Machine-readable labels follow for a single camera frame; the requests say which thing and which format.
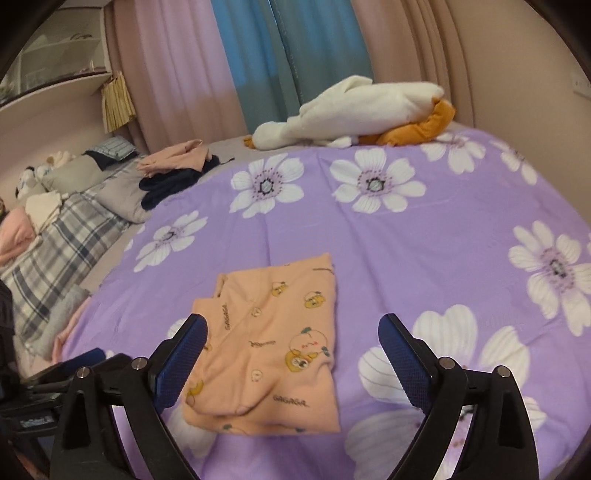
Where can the cream crumpled cloth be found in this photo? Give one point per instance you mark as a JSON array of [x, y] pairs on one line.
[[44, 210]]

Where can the blue curtain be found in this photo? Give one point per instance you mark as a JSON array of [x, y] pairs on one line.
[[286, 55]]

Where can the purple floral blanket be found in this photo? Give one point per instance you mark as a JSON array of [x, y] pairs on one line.
[[392, 240]]

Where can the grey fleece blanket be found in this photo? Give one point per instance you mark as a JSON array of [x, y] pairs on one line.
[[51, 318]]

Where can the pink curtain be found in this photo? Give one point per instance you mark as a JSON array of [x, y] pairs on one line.
[[175, 69], [415, 46]]

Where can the black and white plush toy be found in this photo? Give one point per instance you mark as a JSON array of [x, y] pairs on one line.
[[30, 182]]

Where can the dark navy clothes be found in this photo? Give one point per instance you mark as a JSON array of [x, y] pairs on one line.
[[171, 187]]

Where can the orange printed shirt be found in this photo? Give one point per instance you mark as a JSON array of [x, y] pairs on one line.
[[277, 332]]

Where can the white goose plush toy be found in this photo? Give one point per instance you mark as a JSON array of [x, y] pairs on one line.
[[360, 110]]

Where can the blue striped pillow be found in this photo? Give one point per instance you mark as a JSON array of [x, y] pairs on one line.
[[113, 147]]

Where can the grey pillow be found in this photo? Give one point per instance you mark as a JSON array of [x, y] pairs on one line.
[[122, 198], [69, 177]]

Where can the white wall socket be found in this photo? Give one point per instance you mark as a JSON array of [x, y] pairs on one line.
[[581, 84]]

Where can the white wall shelf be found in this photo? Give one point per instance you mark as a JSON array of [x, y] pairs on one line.
[[60, 50]]

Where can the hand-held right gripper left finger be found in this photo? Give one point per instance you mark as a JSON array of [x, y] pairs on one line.
[[180, 369]]

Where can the pink crumpled cloth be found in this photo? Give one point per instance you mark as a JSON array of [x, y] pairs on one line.
[[18, 233]]

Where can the yellow pleated cloth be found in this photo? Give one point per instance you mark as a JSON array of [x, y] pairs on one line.
[[117, 104]]

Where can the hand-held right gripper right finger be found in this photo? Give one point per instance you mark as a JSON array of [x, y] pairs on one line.
[[406, 364]]

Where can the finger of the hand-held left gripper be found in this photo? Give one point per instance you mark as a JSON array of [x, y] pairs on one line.
[[83, 359]]

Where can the pink folded clothes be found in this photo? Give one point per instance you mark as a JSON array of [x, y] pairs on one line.
[[175, 157]]

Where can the grey plaid quilt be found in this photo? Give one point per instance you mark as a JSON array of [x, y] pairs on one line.
[[69, 235]]

